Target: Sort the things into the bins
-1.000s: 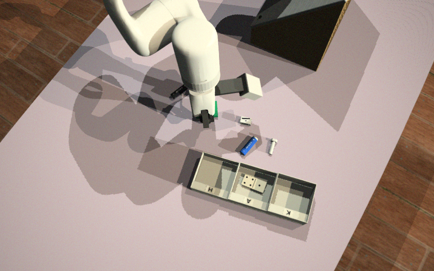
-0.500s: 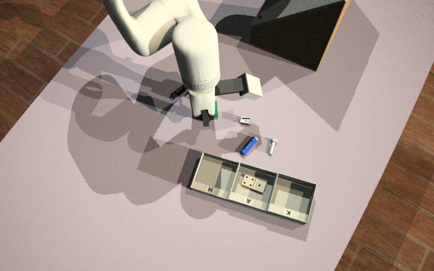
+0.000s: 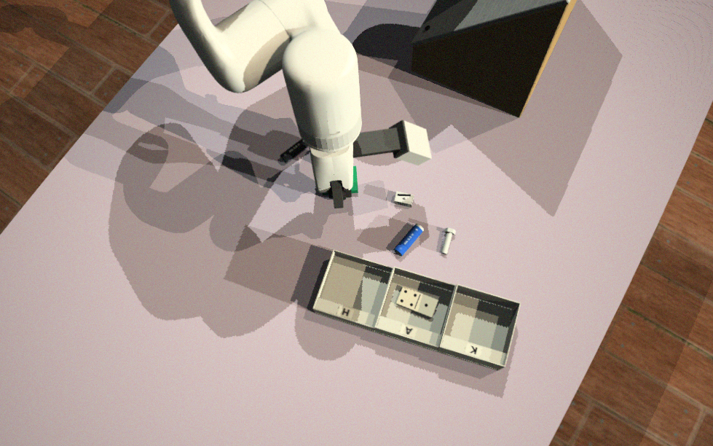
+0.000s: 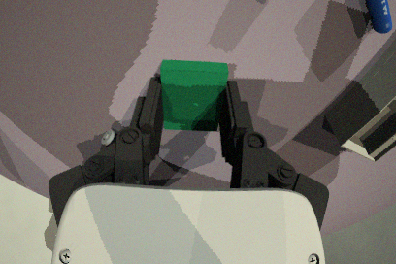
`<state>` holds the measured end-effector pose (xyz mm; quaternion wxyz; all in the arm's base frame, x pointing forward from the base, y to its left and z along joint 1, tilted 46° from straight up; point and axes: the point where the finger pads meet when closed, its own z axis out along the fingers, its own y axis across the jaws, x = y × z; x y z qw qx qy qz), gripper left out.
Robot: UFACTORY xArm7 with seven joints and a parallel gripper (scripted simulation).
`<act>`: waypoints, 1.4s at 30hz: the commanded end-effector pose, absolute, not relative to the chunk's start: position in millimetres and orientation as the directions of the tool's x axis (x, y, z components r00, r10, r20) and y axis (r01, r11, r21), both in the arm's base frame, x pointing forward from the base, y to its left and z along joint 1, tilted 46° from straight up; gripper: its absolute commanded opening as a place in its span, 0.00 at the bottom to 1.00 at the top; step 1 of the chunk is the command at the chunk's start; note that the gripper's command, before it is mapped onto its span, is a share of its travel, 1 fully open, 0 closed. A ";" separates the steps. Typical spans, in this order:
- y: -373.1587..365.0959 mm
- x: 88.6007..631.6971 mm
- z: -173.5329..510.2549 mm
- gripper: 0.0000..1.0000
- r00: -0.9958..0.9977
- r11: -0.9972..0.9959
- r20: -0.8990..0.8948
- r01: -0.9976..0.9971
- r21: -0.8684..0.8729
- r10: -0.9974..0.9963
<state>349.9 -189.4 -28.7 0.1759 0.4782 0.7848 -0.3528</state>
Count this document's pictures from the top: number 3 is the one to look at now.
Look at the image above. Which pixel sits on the beige three-compartment bin rack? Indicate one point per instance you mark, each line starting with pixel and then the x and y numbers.
pixel 362 293

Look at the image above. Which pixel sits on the silver metal bolt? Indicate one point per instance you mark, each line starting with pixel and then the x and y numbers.
pixel 449 232

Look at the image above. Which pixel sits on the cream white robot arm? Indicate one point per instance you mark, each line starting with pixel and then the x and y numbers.
pixel 320 68

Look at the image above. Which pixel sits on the black battery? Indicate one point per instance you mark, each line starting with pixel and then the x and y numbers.
pixel 293 151

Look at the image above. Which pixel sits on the beige domino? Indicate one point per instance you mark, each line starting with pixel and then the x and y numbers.
pixel 417 302

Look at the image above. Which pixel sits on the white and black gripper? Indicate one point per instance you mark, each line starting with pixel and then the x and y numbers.
pixel 333 171

